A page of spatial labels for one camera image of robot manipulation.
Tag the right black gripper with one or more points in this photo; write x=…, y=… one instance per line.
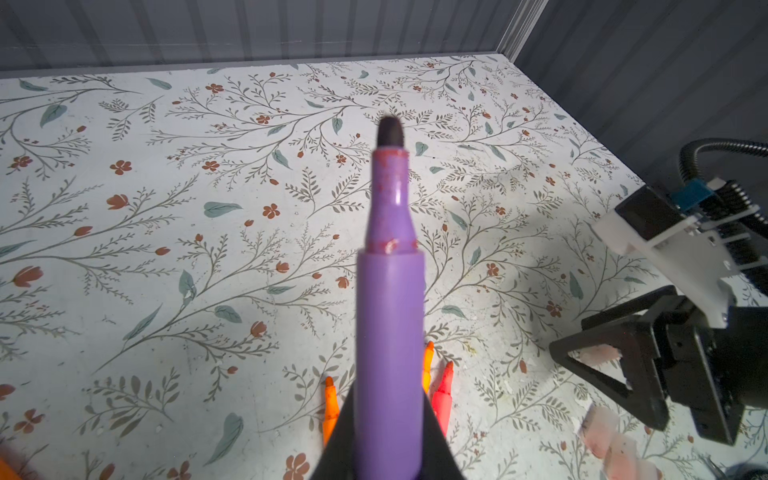
x=716, y=372

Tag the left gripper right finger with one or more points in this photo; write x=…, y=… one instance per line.
x=438, y=462

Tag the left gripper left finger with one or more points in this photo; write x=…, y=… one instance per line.
x=337, y=461

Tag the pink marker pen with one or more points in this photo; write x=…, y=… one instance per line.
x=442, y=399

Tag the purple marker pen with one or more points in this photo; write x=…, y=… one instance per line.
x=388, y=392

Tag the translucent pink cap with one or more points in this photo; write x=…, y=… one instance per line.
x=597, y=355

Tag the orange marker pen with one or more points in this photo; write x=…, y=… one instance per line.
x=427, y=367
x=6, y=472
x=331, y=411

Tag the translucent pink caps near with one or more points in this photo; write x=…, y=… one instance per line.
x=600, y=435

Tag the floral patterned table mat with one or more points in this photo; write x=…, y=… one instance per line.
x=178, y=263

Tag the black handled pliers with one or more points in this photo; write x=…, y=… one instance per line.
x=744, y=471

